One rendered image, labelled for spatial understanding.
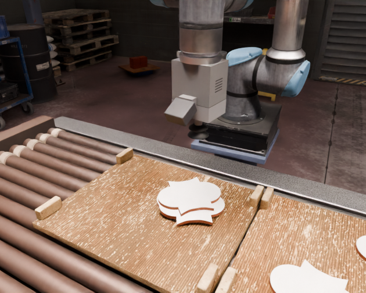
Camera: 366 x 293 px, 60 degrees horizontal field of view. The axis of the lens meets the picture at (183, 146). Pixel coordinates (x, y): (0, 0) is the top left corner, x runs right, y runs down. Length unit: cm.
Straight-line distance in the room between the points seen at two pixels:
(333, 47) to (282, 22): 433
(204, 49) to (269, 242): 39
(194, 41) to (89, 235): 43
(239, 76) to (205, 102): 51
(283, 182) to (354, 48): 450
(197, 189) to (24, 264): 39
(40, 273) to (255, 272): 39
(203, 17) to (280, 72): 51
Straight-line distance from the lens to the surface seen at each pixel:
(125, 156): 91
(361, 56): 532
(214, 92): 57
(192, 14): 54
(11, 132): 119
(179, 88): 59
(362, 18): 525
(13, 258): 73
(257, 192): 76
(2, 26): 386
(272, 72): 102
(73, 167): 96
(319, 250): 69
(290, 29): 99
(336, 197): 89
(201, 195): 73
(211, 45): 55
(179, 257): 63
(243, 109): 110
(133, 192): 79
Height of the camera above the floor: 140
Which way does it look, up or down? 28 degrees down
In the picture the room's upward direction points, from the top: straight up
